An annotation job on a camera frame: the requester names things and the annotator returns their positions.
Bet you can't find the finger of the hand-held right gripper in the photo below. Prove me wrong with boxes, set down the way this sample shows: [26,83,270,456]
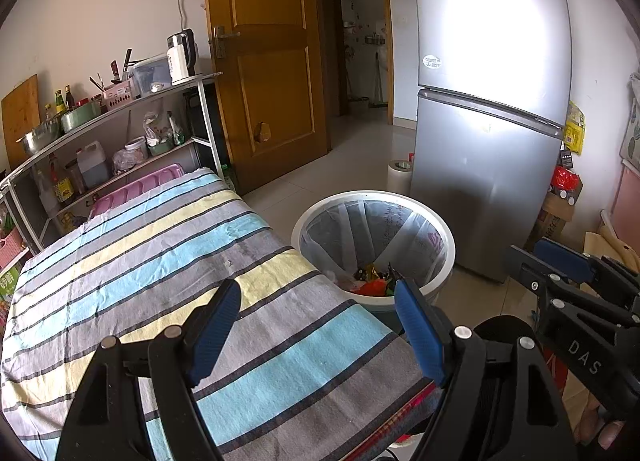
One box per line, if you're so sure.
[502,245,640,328]
[532,237,640,312]

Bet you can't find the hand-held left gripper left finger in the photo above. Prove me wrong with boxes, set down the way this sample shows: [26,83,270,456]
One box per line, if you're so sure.
[56,278,242,461]

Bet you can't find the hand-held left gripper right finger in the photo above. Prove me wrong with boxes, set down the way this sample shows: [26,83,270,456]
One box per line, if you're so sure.
[394,278,581,461]

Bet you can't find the red snack wrapper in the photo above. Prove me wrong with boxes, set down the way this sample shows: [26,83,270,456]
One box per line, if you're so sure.
[350,280,396,297]

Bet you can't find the translucent plastic bin liner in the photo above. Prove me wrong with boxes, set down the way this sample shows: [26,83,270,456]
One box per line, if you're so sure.
[300,198,448,292]

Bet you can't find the white round waste bin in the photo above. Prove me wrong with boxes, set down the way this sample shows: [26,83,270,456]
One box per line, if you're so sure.
[291,191,457,327]

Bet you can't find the person's right hand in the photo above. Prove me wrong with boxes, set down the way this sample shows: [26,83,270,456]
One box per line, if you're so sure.
[575,397,630,449]

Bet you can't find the cardboard box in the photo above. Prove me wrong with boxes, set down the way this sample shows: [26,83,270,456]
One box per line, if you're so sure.
[525,176,583,252]

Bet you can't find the striped blanket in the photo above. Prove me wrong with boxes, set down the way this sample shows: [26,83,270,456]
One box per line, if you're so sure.
[0,168,443,461]

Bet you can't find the pink board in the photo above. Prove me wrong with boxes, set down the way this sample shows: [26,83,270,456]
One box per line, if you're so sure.
[612,161,640,242]

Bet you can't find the silver refrigerator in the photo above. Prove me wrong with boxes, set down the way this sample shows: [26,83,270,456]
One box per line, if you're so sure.
[407,0,573,284]

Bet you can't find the yellow packets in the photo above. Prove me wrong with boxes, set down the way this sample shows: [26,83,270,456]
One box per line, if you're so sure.
[564,101,587,156]

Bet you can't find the white paper roll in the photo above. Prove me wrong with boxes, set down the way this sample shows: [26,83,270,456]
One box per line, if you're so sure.
[386,157,415,194]

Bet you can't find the pink plastic tray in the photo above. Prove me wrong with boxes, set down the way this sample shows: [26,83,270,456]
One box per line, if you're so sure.
[89,163,188,222]

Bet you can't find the plastic bag with food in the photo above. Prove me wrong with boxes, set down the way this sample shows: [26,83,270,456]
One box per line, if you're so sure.
[111,148,137,176]

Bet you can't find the white plastic tub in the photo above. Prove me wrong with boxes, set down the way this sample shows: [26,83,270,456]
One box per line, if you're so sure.
[124,136,149,162]

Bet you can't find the plastic oil jug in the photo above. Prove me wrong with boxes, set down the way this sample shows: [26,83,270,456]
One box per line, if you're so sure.
[76,141,111,189]

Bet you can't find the green box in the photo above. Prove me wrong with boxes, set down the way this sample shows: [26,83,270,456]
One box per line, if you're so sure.
[0,261,23,322]

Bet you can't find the yellow label bottle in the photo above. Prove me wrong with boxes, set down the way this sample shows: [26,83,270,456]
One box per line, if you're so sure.
[48,153,76,206]

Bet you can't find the white plastic bag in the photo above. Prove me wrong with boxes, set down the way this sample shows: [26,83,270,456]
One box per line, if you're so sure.
[142,111,176,144]

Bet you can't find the clear plastic bottle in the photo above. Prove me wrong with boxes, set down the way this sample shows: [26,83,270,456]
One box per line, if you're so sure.
[35,166,58,214]

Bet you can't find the pink plastic basket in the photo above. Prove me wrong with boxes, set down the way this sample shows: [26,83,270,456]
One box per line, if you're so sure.
[0,228,26,262]

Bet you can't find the mop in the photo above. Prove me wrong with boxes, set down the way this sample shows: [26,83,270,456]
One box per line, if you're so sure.
[372,51,388,109]

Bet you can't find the metal shelf rack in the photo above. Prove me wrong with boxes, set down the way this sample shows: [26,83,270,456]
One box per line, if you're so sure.
[0,72,236,252]

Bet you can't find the green enamel pot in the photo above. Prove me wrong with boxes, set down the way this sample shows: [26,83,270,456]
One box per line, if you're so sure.
[60,101,103,134]

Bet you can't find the pink utensil basket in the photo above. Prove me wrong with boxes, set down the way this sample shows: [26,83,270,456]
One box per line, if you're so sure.
[101,80,133,106]

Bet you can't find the steel pot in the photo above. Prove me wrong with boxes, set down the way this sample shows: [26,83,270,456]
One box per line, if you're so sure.
[16,121,63,156]

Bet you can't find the clear plastic storage box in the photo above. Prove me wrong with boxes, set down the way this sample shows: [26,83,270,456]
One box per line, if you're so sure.
[127,53,173,96]

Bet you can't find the wooden door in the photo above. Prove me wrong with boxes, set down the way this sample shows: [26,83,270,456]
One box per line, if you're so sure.
[204,0,332,194]

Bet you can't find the white electric kettle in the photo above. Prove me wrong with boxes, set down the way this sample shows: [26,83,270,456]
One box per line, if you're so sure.
[166,28,199,84]

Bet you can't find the wooden cutting board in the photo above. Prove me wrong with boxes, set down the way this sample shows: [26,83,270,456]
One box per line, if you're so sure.
[1,73,42,159]

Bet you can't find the plant print wall hanging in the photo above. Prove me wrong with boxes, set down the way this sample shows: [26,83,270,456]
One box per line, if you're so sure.
[620,72,640,166]

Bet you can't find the metal door handle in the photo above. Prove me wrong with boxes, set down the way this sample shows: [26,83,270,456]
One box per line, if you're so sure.
[214,26,242,59]

